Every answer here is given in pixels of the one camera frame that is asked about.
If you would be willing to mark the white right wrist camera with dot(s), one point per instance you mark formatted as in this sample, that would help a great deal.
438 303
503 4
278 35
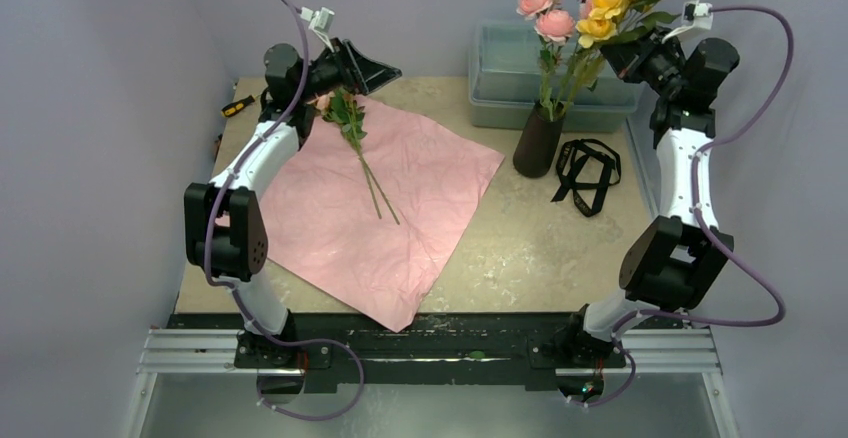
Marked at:
696 19

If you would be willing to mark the aluminium rail frame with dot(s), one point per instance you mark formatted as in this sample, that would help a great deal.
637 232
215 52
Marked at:
520 253

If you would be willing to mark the yellow black handled screwdriver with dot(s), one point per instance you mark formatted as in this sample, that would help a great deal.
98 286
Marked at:
236 107

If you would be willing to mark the green translucent plastic storage box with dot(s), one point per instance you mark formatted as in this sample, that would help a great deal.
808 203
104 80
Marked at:
504 80

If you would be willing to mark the yellow rose stem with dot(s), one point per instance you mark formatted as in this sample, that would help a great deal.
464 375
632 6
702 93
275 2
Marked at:
605 22

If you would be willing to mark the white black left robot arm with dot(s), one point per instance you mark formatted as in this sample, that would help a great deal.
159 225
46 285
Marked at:
225 234

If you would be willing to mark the dark cylindrical vase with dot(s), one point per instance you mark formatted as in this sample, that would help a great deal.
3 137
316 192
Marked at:
536 147

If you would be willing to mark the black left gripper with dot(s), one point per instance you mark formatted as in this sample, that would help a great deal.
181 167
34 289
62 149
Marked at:
357 72

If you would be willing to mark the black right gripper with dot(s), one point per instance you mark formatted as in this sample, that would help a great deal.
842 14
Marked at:
636 57

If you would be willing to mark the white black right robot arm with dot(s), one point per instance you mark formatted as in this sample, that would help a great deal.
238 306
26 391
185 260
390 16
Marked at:
677 258

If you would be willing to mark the pink wrapping paper sheet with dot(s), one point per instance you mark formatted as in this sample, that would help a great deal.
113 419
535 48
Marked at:
375 229

